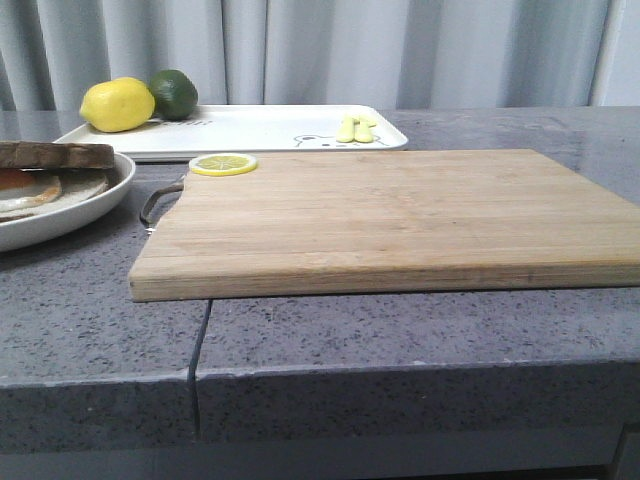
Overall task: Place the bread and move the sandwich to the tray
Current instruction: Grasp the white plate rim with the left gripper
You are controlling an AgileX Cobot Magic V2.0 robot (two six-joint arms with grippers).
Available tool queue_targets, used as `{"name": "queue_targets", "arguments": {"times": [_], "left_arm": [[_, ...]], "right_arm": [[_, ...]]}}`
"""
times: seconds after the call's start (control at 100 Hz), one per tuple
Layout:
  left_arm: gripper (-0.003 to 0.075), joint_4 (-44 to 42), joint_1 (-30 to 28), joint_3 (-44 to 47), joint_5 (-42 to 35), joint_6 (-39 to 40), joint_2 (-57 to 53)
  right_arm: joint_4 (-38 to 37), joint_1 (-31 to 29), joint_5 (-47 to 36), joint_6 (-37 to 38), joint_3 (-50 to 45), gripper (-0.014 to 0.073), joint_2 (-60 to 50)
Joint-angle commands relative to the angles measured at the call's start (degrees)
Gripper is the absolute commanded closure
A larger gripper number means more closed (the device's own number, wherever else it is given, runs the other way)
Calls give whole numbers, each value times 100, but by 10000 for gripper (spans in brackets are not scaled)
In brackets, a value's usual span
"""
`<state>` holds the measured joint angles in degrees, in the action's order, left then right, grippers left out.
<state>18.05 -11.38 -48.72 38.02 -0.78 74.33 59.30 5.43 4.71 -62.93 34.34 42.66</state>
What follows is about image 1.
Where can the white round plate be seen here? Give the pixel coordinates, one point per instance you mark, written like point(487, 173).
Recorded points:
point(32, 230)

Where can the toasted bread slice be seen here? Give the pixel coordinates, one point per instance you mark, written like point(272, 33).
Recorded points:
point(41, 155)

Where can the white rectangular tray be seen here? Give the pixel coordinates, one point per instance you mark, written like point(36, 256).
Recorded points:
point(244, 129)

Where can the bottom bread slice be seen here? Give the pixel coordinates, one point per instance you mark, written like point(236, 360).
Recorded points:
point(77, 185)

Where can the left yellow-green small utensil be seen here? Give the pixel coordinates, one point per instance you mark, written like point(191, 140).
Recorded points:
point(346, 130)

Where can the yellow-green small utensil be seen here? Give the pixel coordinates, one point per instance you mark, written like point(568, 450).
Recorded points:
point(362, 129)
point(346, 130)

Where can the right yellow-green small utensil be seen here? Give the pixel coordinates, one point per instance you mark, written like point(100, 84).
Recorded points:
point(362, 129)

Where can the yellow lemon slice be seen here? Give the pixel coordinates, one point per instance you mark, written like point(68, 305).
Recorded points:
point(223, 164)

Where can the wooden cutting board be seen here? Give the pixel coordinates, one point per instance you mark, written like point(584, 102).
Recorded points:
point(389, 221)

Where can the green lime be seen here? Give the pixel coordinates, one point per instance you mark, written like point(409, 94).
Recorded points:
point(175, 95)

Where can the grey curtain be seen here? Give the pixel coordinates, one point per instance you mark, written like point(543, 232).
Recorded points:
point(386, 54)

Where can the fried egg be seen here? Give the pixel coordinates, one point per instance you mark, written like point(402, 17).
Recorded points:
point(22, 189)

